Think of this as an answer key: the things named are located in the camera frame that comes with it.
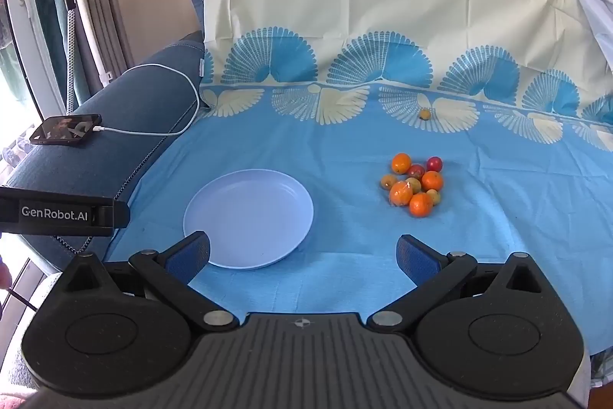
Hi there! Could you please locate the garment steamer on stand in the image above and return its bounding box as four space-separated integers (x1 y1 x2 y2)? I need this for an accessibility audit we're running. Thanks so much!
33 0 126 86

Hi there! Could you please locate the black smartphone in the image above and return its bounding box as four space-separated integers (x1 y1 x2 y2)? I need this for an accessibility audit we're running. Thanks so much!
30 114 103 146

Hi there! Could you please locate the white charging cable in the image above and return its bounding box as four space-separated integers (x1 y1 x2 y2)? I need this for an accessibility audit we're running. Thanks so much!
93 64 202 136

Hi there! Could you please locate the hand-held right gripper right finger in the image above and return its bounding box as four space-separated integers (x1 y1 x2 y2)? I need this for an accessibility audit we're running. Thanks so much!
366 234 551 333

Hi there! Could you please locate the black coiled cable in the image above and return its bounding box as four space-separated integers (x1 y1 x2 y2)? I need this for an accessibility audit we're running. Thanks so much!
50 233 94 255

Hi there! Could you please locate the light blue round plate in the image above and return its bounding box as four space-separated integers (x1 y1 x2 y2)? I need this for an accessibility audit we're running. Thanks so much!
183 169 314 270

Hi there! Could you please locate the light patterned blanket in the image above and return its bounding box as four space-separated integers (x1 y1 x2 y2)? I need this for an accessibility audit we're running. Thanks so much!
558 0 613 72

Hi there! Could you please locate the white window frame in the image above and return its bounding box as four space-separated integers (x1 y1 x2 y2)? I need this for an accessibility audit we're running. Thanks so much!
0 0 68 120

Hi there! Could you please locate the blue sofa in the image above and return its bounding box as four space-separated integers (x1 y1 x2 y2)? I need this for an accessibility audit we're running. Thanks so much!
0 0 208 285

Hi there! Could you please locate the blue fan printed cloth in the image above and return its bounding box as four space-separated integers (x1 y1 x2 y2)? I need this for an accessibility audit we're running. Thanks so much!
103 0 613 357

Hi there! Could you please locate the plastic orange mandarin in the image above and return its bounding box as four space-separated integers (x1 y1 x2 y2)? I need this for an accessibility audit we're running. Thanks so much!
389 181 413 206

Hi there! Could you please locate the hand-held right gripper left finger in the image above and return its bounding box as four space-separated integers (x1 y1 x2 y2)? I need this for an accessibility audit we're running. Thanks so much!
48 231 240 333

